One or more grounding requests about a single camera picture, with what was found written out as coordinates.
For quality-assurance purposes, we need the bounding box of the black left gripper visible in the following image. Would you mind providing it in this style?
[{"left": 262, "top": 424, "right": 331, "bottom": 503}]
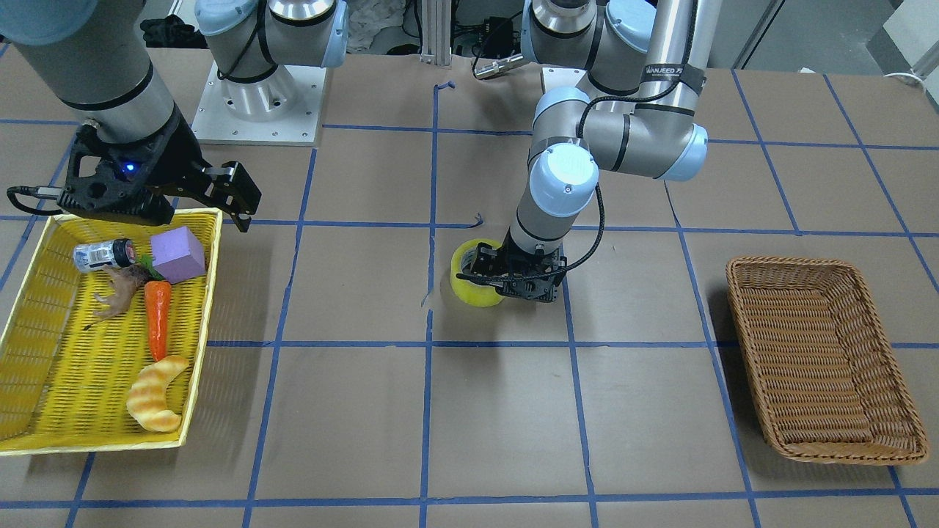
[{"left": 456, "top": 243, "right": 567, "bottom": 303}]

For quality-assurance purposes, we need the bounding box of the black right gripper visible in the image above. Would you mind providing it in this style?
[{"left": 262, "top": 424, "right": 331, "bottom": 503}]
[{"left": 57, "top": 110, "right": 262, "bottom": 233}]

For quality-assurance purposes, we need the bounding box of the yellow tape roll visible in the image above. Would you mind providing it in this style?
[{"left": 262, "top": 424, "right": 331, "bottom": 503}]
[{"left": 449, "top": 238, "right": 504, "bottom": 308}]

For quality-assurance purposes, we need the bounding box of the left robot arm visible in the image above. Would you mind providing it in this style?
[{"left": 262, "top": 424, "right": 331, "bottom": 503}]
[{"left": 449, "top": 1, "right": 722, "bottom": 307}]

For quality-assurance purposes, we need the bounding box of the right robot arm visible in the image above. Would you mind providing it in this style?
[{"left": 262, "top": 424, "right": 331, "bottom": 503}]
[{"left": 2, "top": 1, "right": 349, "bottom": 232}]

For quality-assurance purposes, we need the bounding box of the purple foam cube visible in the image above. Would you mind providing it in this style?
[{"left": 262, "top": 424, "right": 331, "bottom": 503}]
[{"left": 150, "top": 225, "right": 207, "bottom": 285}]

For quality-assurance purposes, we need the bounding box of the small labelled bottle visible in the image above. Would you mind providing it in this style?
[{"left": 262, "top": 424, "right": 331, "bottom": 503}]
[{"left": 73, "top": 238, "right": 138, "bottom": 273}]

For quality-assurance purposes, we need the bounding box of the orange toy carrot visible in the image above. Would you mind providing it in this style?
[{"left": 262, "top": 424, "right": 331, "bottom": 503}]
[{"left": 144, "top": 280, "right": 172, "bottom": 363}]

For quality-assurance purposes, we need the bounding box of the brown toy root figure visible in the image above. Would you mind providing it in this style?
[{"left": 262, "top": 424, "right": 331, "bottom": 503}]
[{"left": 81, "top": 264, "right": 153, "bottom": 331}]

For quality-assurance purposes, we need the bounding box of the black glove cloth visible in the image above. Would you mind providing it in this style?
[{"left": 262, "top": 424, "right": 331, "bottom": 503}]
[{"left": 139, "top": 15, "right": 208, "bottom": 49}]

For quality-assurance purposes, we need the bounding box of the toy croissant bread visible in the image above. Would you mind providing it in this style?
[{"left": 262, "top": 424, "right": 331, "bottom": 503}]
[{"left": 126, "top": 355, "right": 190, "bottom": 433}]

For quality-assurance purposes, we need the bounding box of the yellow woven basket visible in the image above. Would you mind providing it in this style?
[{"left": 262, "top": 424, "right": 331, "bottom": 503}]
[{"left": 1, "top": 208, "right": 224, "bottom": 457}]

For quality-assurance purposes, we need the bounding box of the brown wicker basket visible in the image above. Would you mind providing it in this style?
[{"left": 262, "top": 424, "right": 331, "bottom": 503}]
[{"left": 726, "top": 255, "right": 930, "bottom": 466}]

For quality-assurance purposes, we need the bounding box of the black corrugated cable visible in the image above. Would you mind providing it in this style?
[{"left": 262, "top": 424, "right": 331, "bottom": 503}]
[{"left": 456, "top": 183, "right": 605, "bottom": 287}]

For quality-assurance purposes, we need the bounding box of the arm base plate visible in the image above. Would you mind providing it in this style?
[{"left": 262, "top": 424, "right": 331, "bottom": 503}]
[
  {"left": 191, "top": 65, "right": 331, "bottom": 147},
  {"left": 541, "top": 66, "right": 586, "bottom": 93}
]

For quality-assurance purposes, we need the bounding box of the aluminium frame post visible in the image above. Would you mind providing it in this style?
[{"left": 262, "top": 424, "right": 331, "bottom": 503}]
[{"left": 417, "top": 0, "right": 453, "bottom": 69}]

